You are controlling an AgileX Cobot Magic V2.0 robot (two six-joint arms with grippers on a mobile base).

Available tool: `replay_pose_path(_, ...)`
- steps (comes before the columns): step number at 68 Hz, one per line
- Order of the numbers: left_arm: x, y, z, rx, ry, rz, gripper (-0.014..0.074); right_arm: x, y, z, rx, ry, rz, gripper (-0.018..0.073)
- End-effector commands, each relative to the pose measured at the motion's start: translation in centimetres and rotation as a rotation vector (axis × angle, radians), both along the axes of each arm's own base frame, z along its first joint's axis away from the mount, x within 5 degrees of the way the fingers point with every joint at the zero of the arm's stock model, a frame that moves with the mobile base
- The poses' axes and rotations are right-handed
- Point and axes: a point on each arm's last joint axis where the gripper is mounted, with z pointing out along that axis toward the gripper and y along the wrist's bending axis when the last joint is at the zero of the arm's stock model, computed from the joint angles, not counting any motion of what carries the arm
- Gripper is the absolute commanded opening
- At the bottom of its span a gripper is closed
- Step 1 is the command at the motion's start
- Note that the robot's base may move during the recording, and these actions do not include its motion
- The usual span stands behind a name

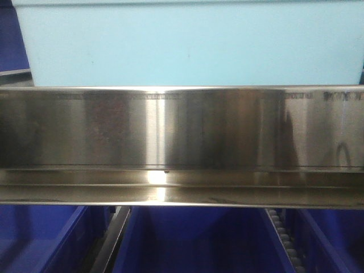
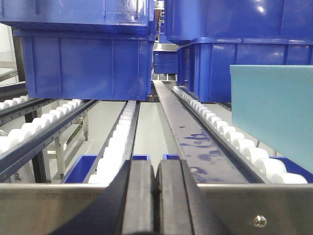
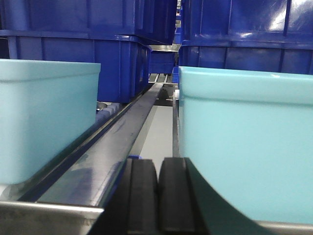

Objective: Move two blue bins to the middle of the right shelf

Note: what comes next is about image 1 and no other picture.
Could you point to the dark blue bin lower right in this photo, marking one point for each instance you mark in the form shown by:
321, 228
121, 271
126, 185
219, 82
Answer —
327, 240

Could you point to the dark blue bin lower left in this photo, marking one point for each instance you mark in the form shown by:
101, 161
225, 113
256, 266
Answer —
50, 238

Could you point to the roller track strip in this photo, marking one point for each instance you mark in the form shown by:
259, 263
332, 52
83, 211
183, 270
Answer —
107, 252
285, 240

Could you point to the light blue plastic bin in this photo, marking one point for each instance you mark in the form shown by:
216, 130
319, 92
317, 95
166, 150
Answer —
134, 43

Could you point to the dark blue bin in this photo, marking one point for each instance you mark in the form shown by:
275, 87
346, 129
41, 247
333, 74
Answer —
327, 240
50, 238
13, 52
200, 239

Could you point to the dark blue bin lower middle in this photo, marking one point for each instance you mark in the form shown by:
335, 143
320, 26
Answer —
200, 239

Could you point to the roller track strip right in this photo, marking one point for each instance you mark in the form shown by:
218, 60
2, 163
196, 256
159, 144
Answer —
285, 240

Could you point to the dark blue bin upper left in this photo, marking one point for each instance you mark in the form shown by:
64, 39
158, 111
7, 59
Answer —
13, 52

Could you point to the roller track strip left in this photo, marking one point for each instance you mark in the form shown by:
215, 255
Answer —
107, 252

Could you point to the stainless steel shelf front rail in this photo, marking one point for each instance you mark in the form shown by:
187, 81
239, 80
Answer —
298, 146

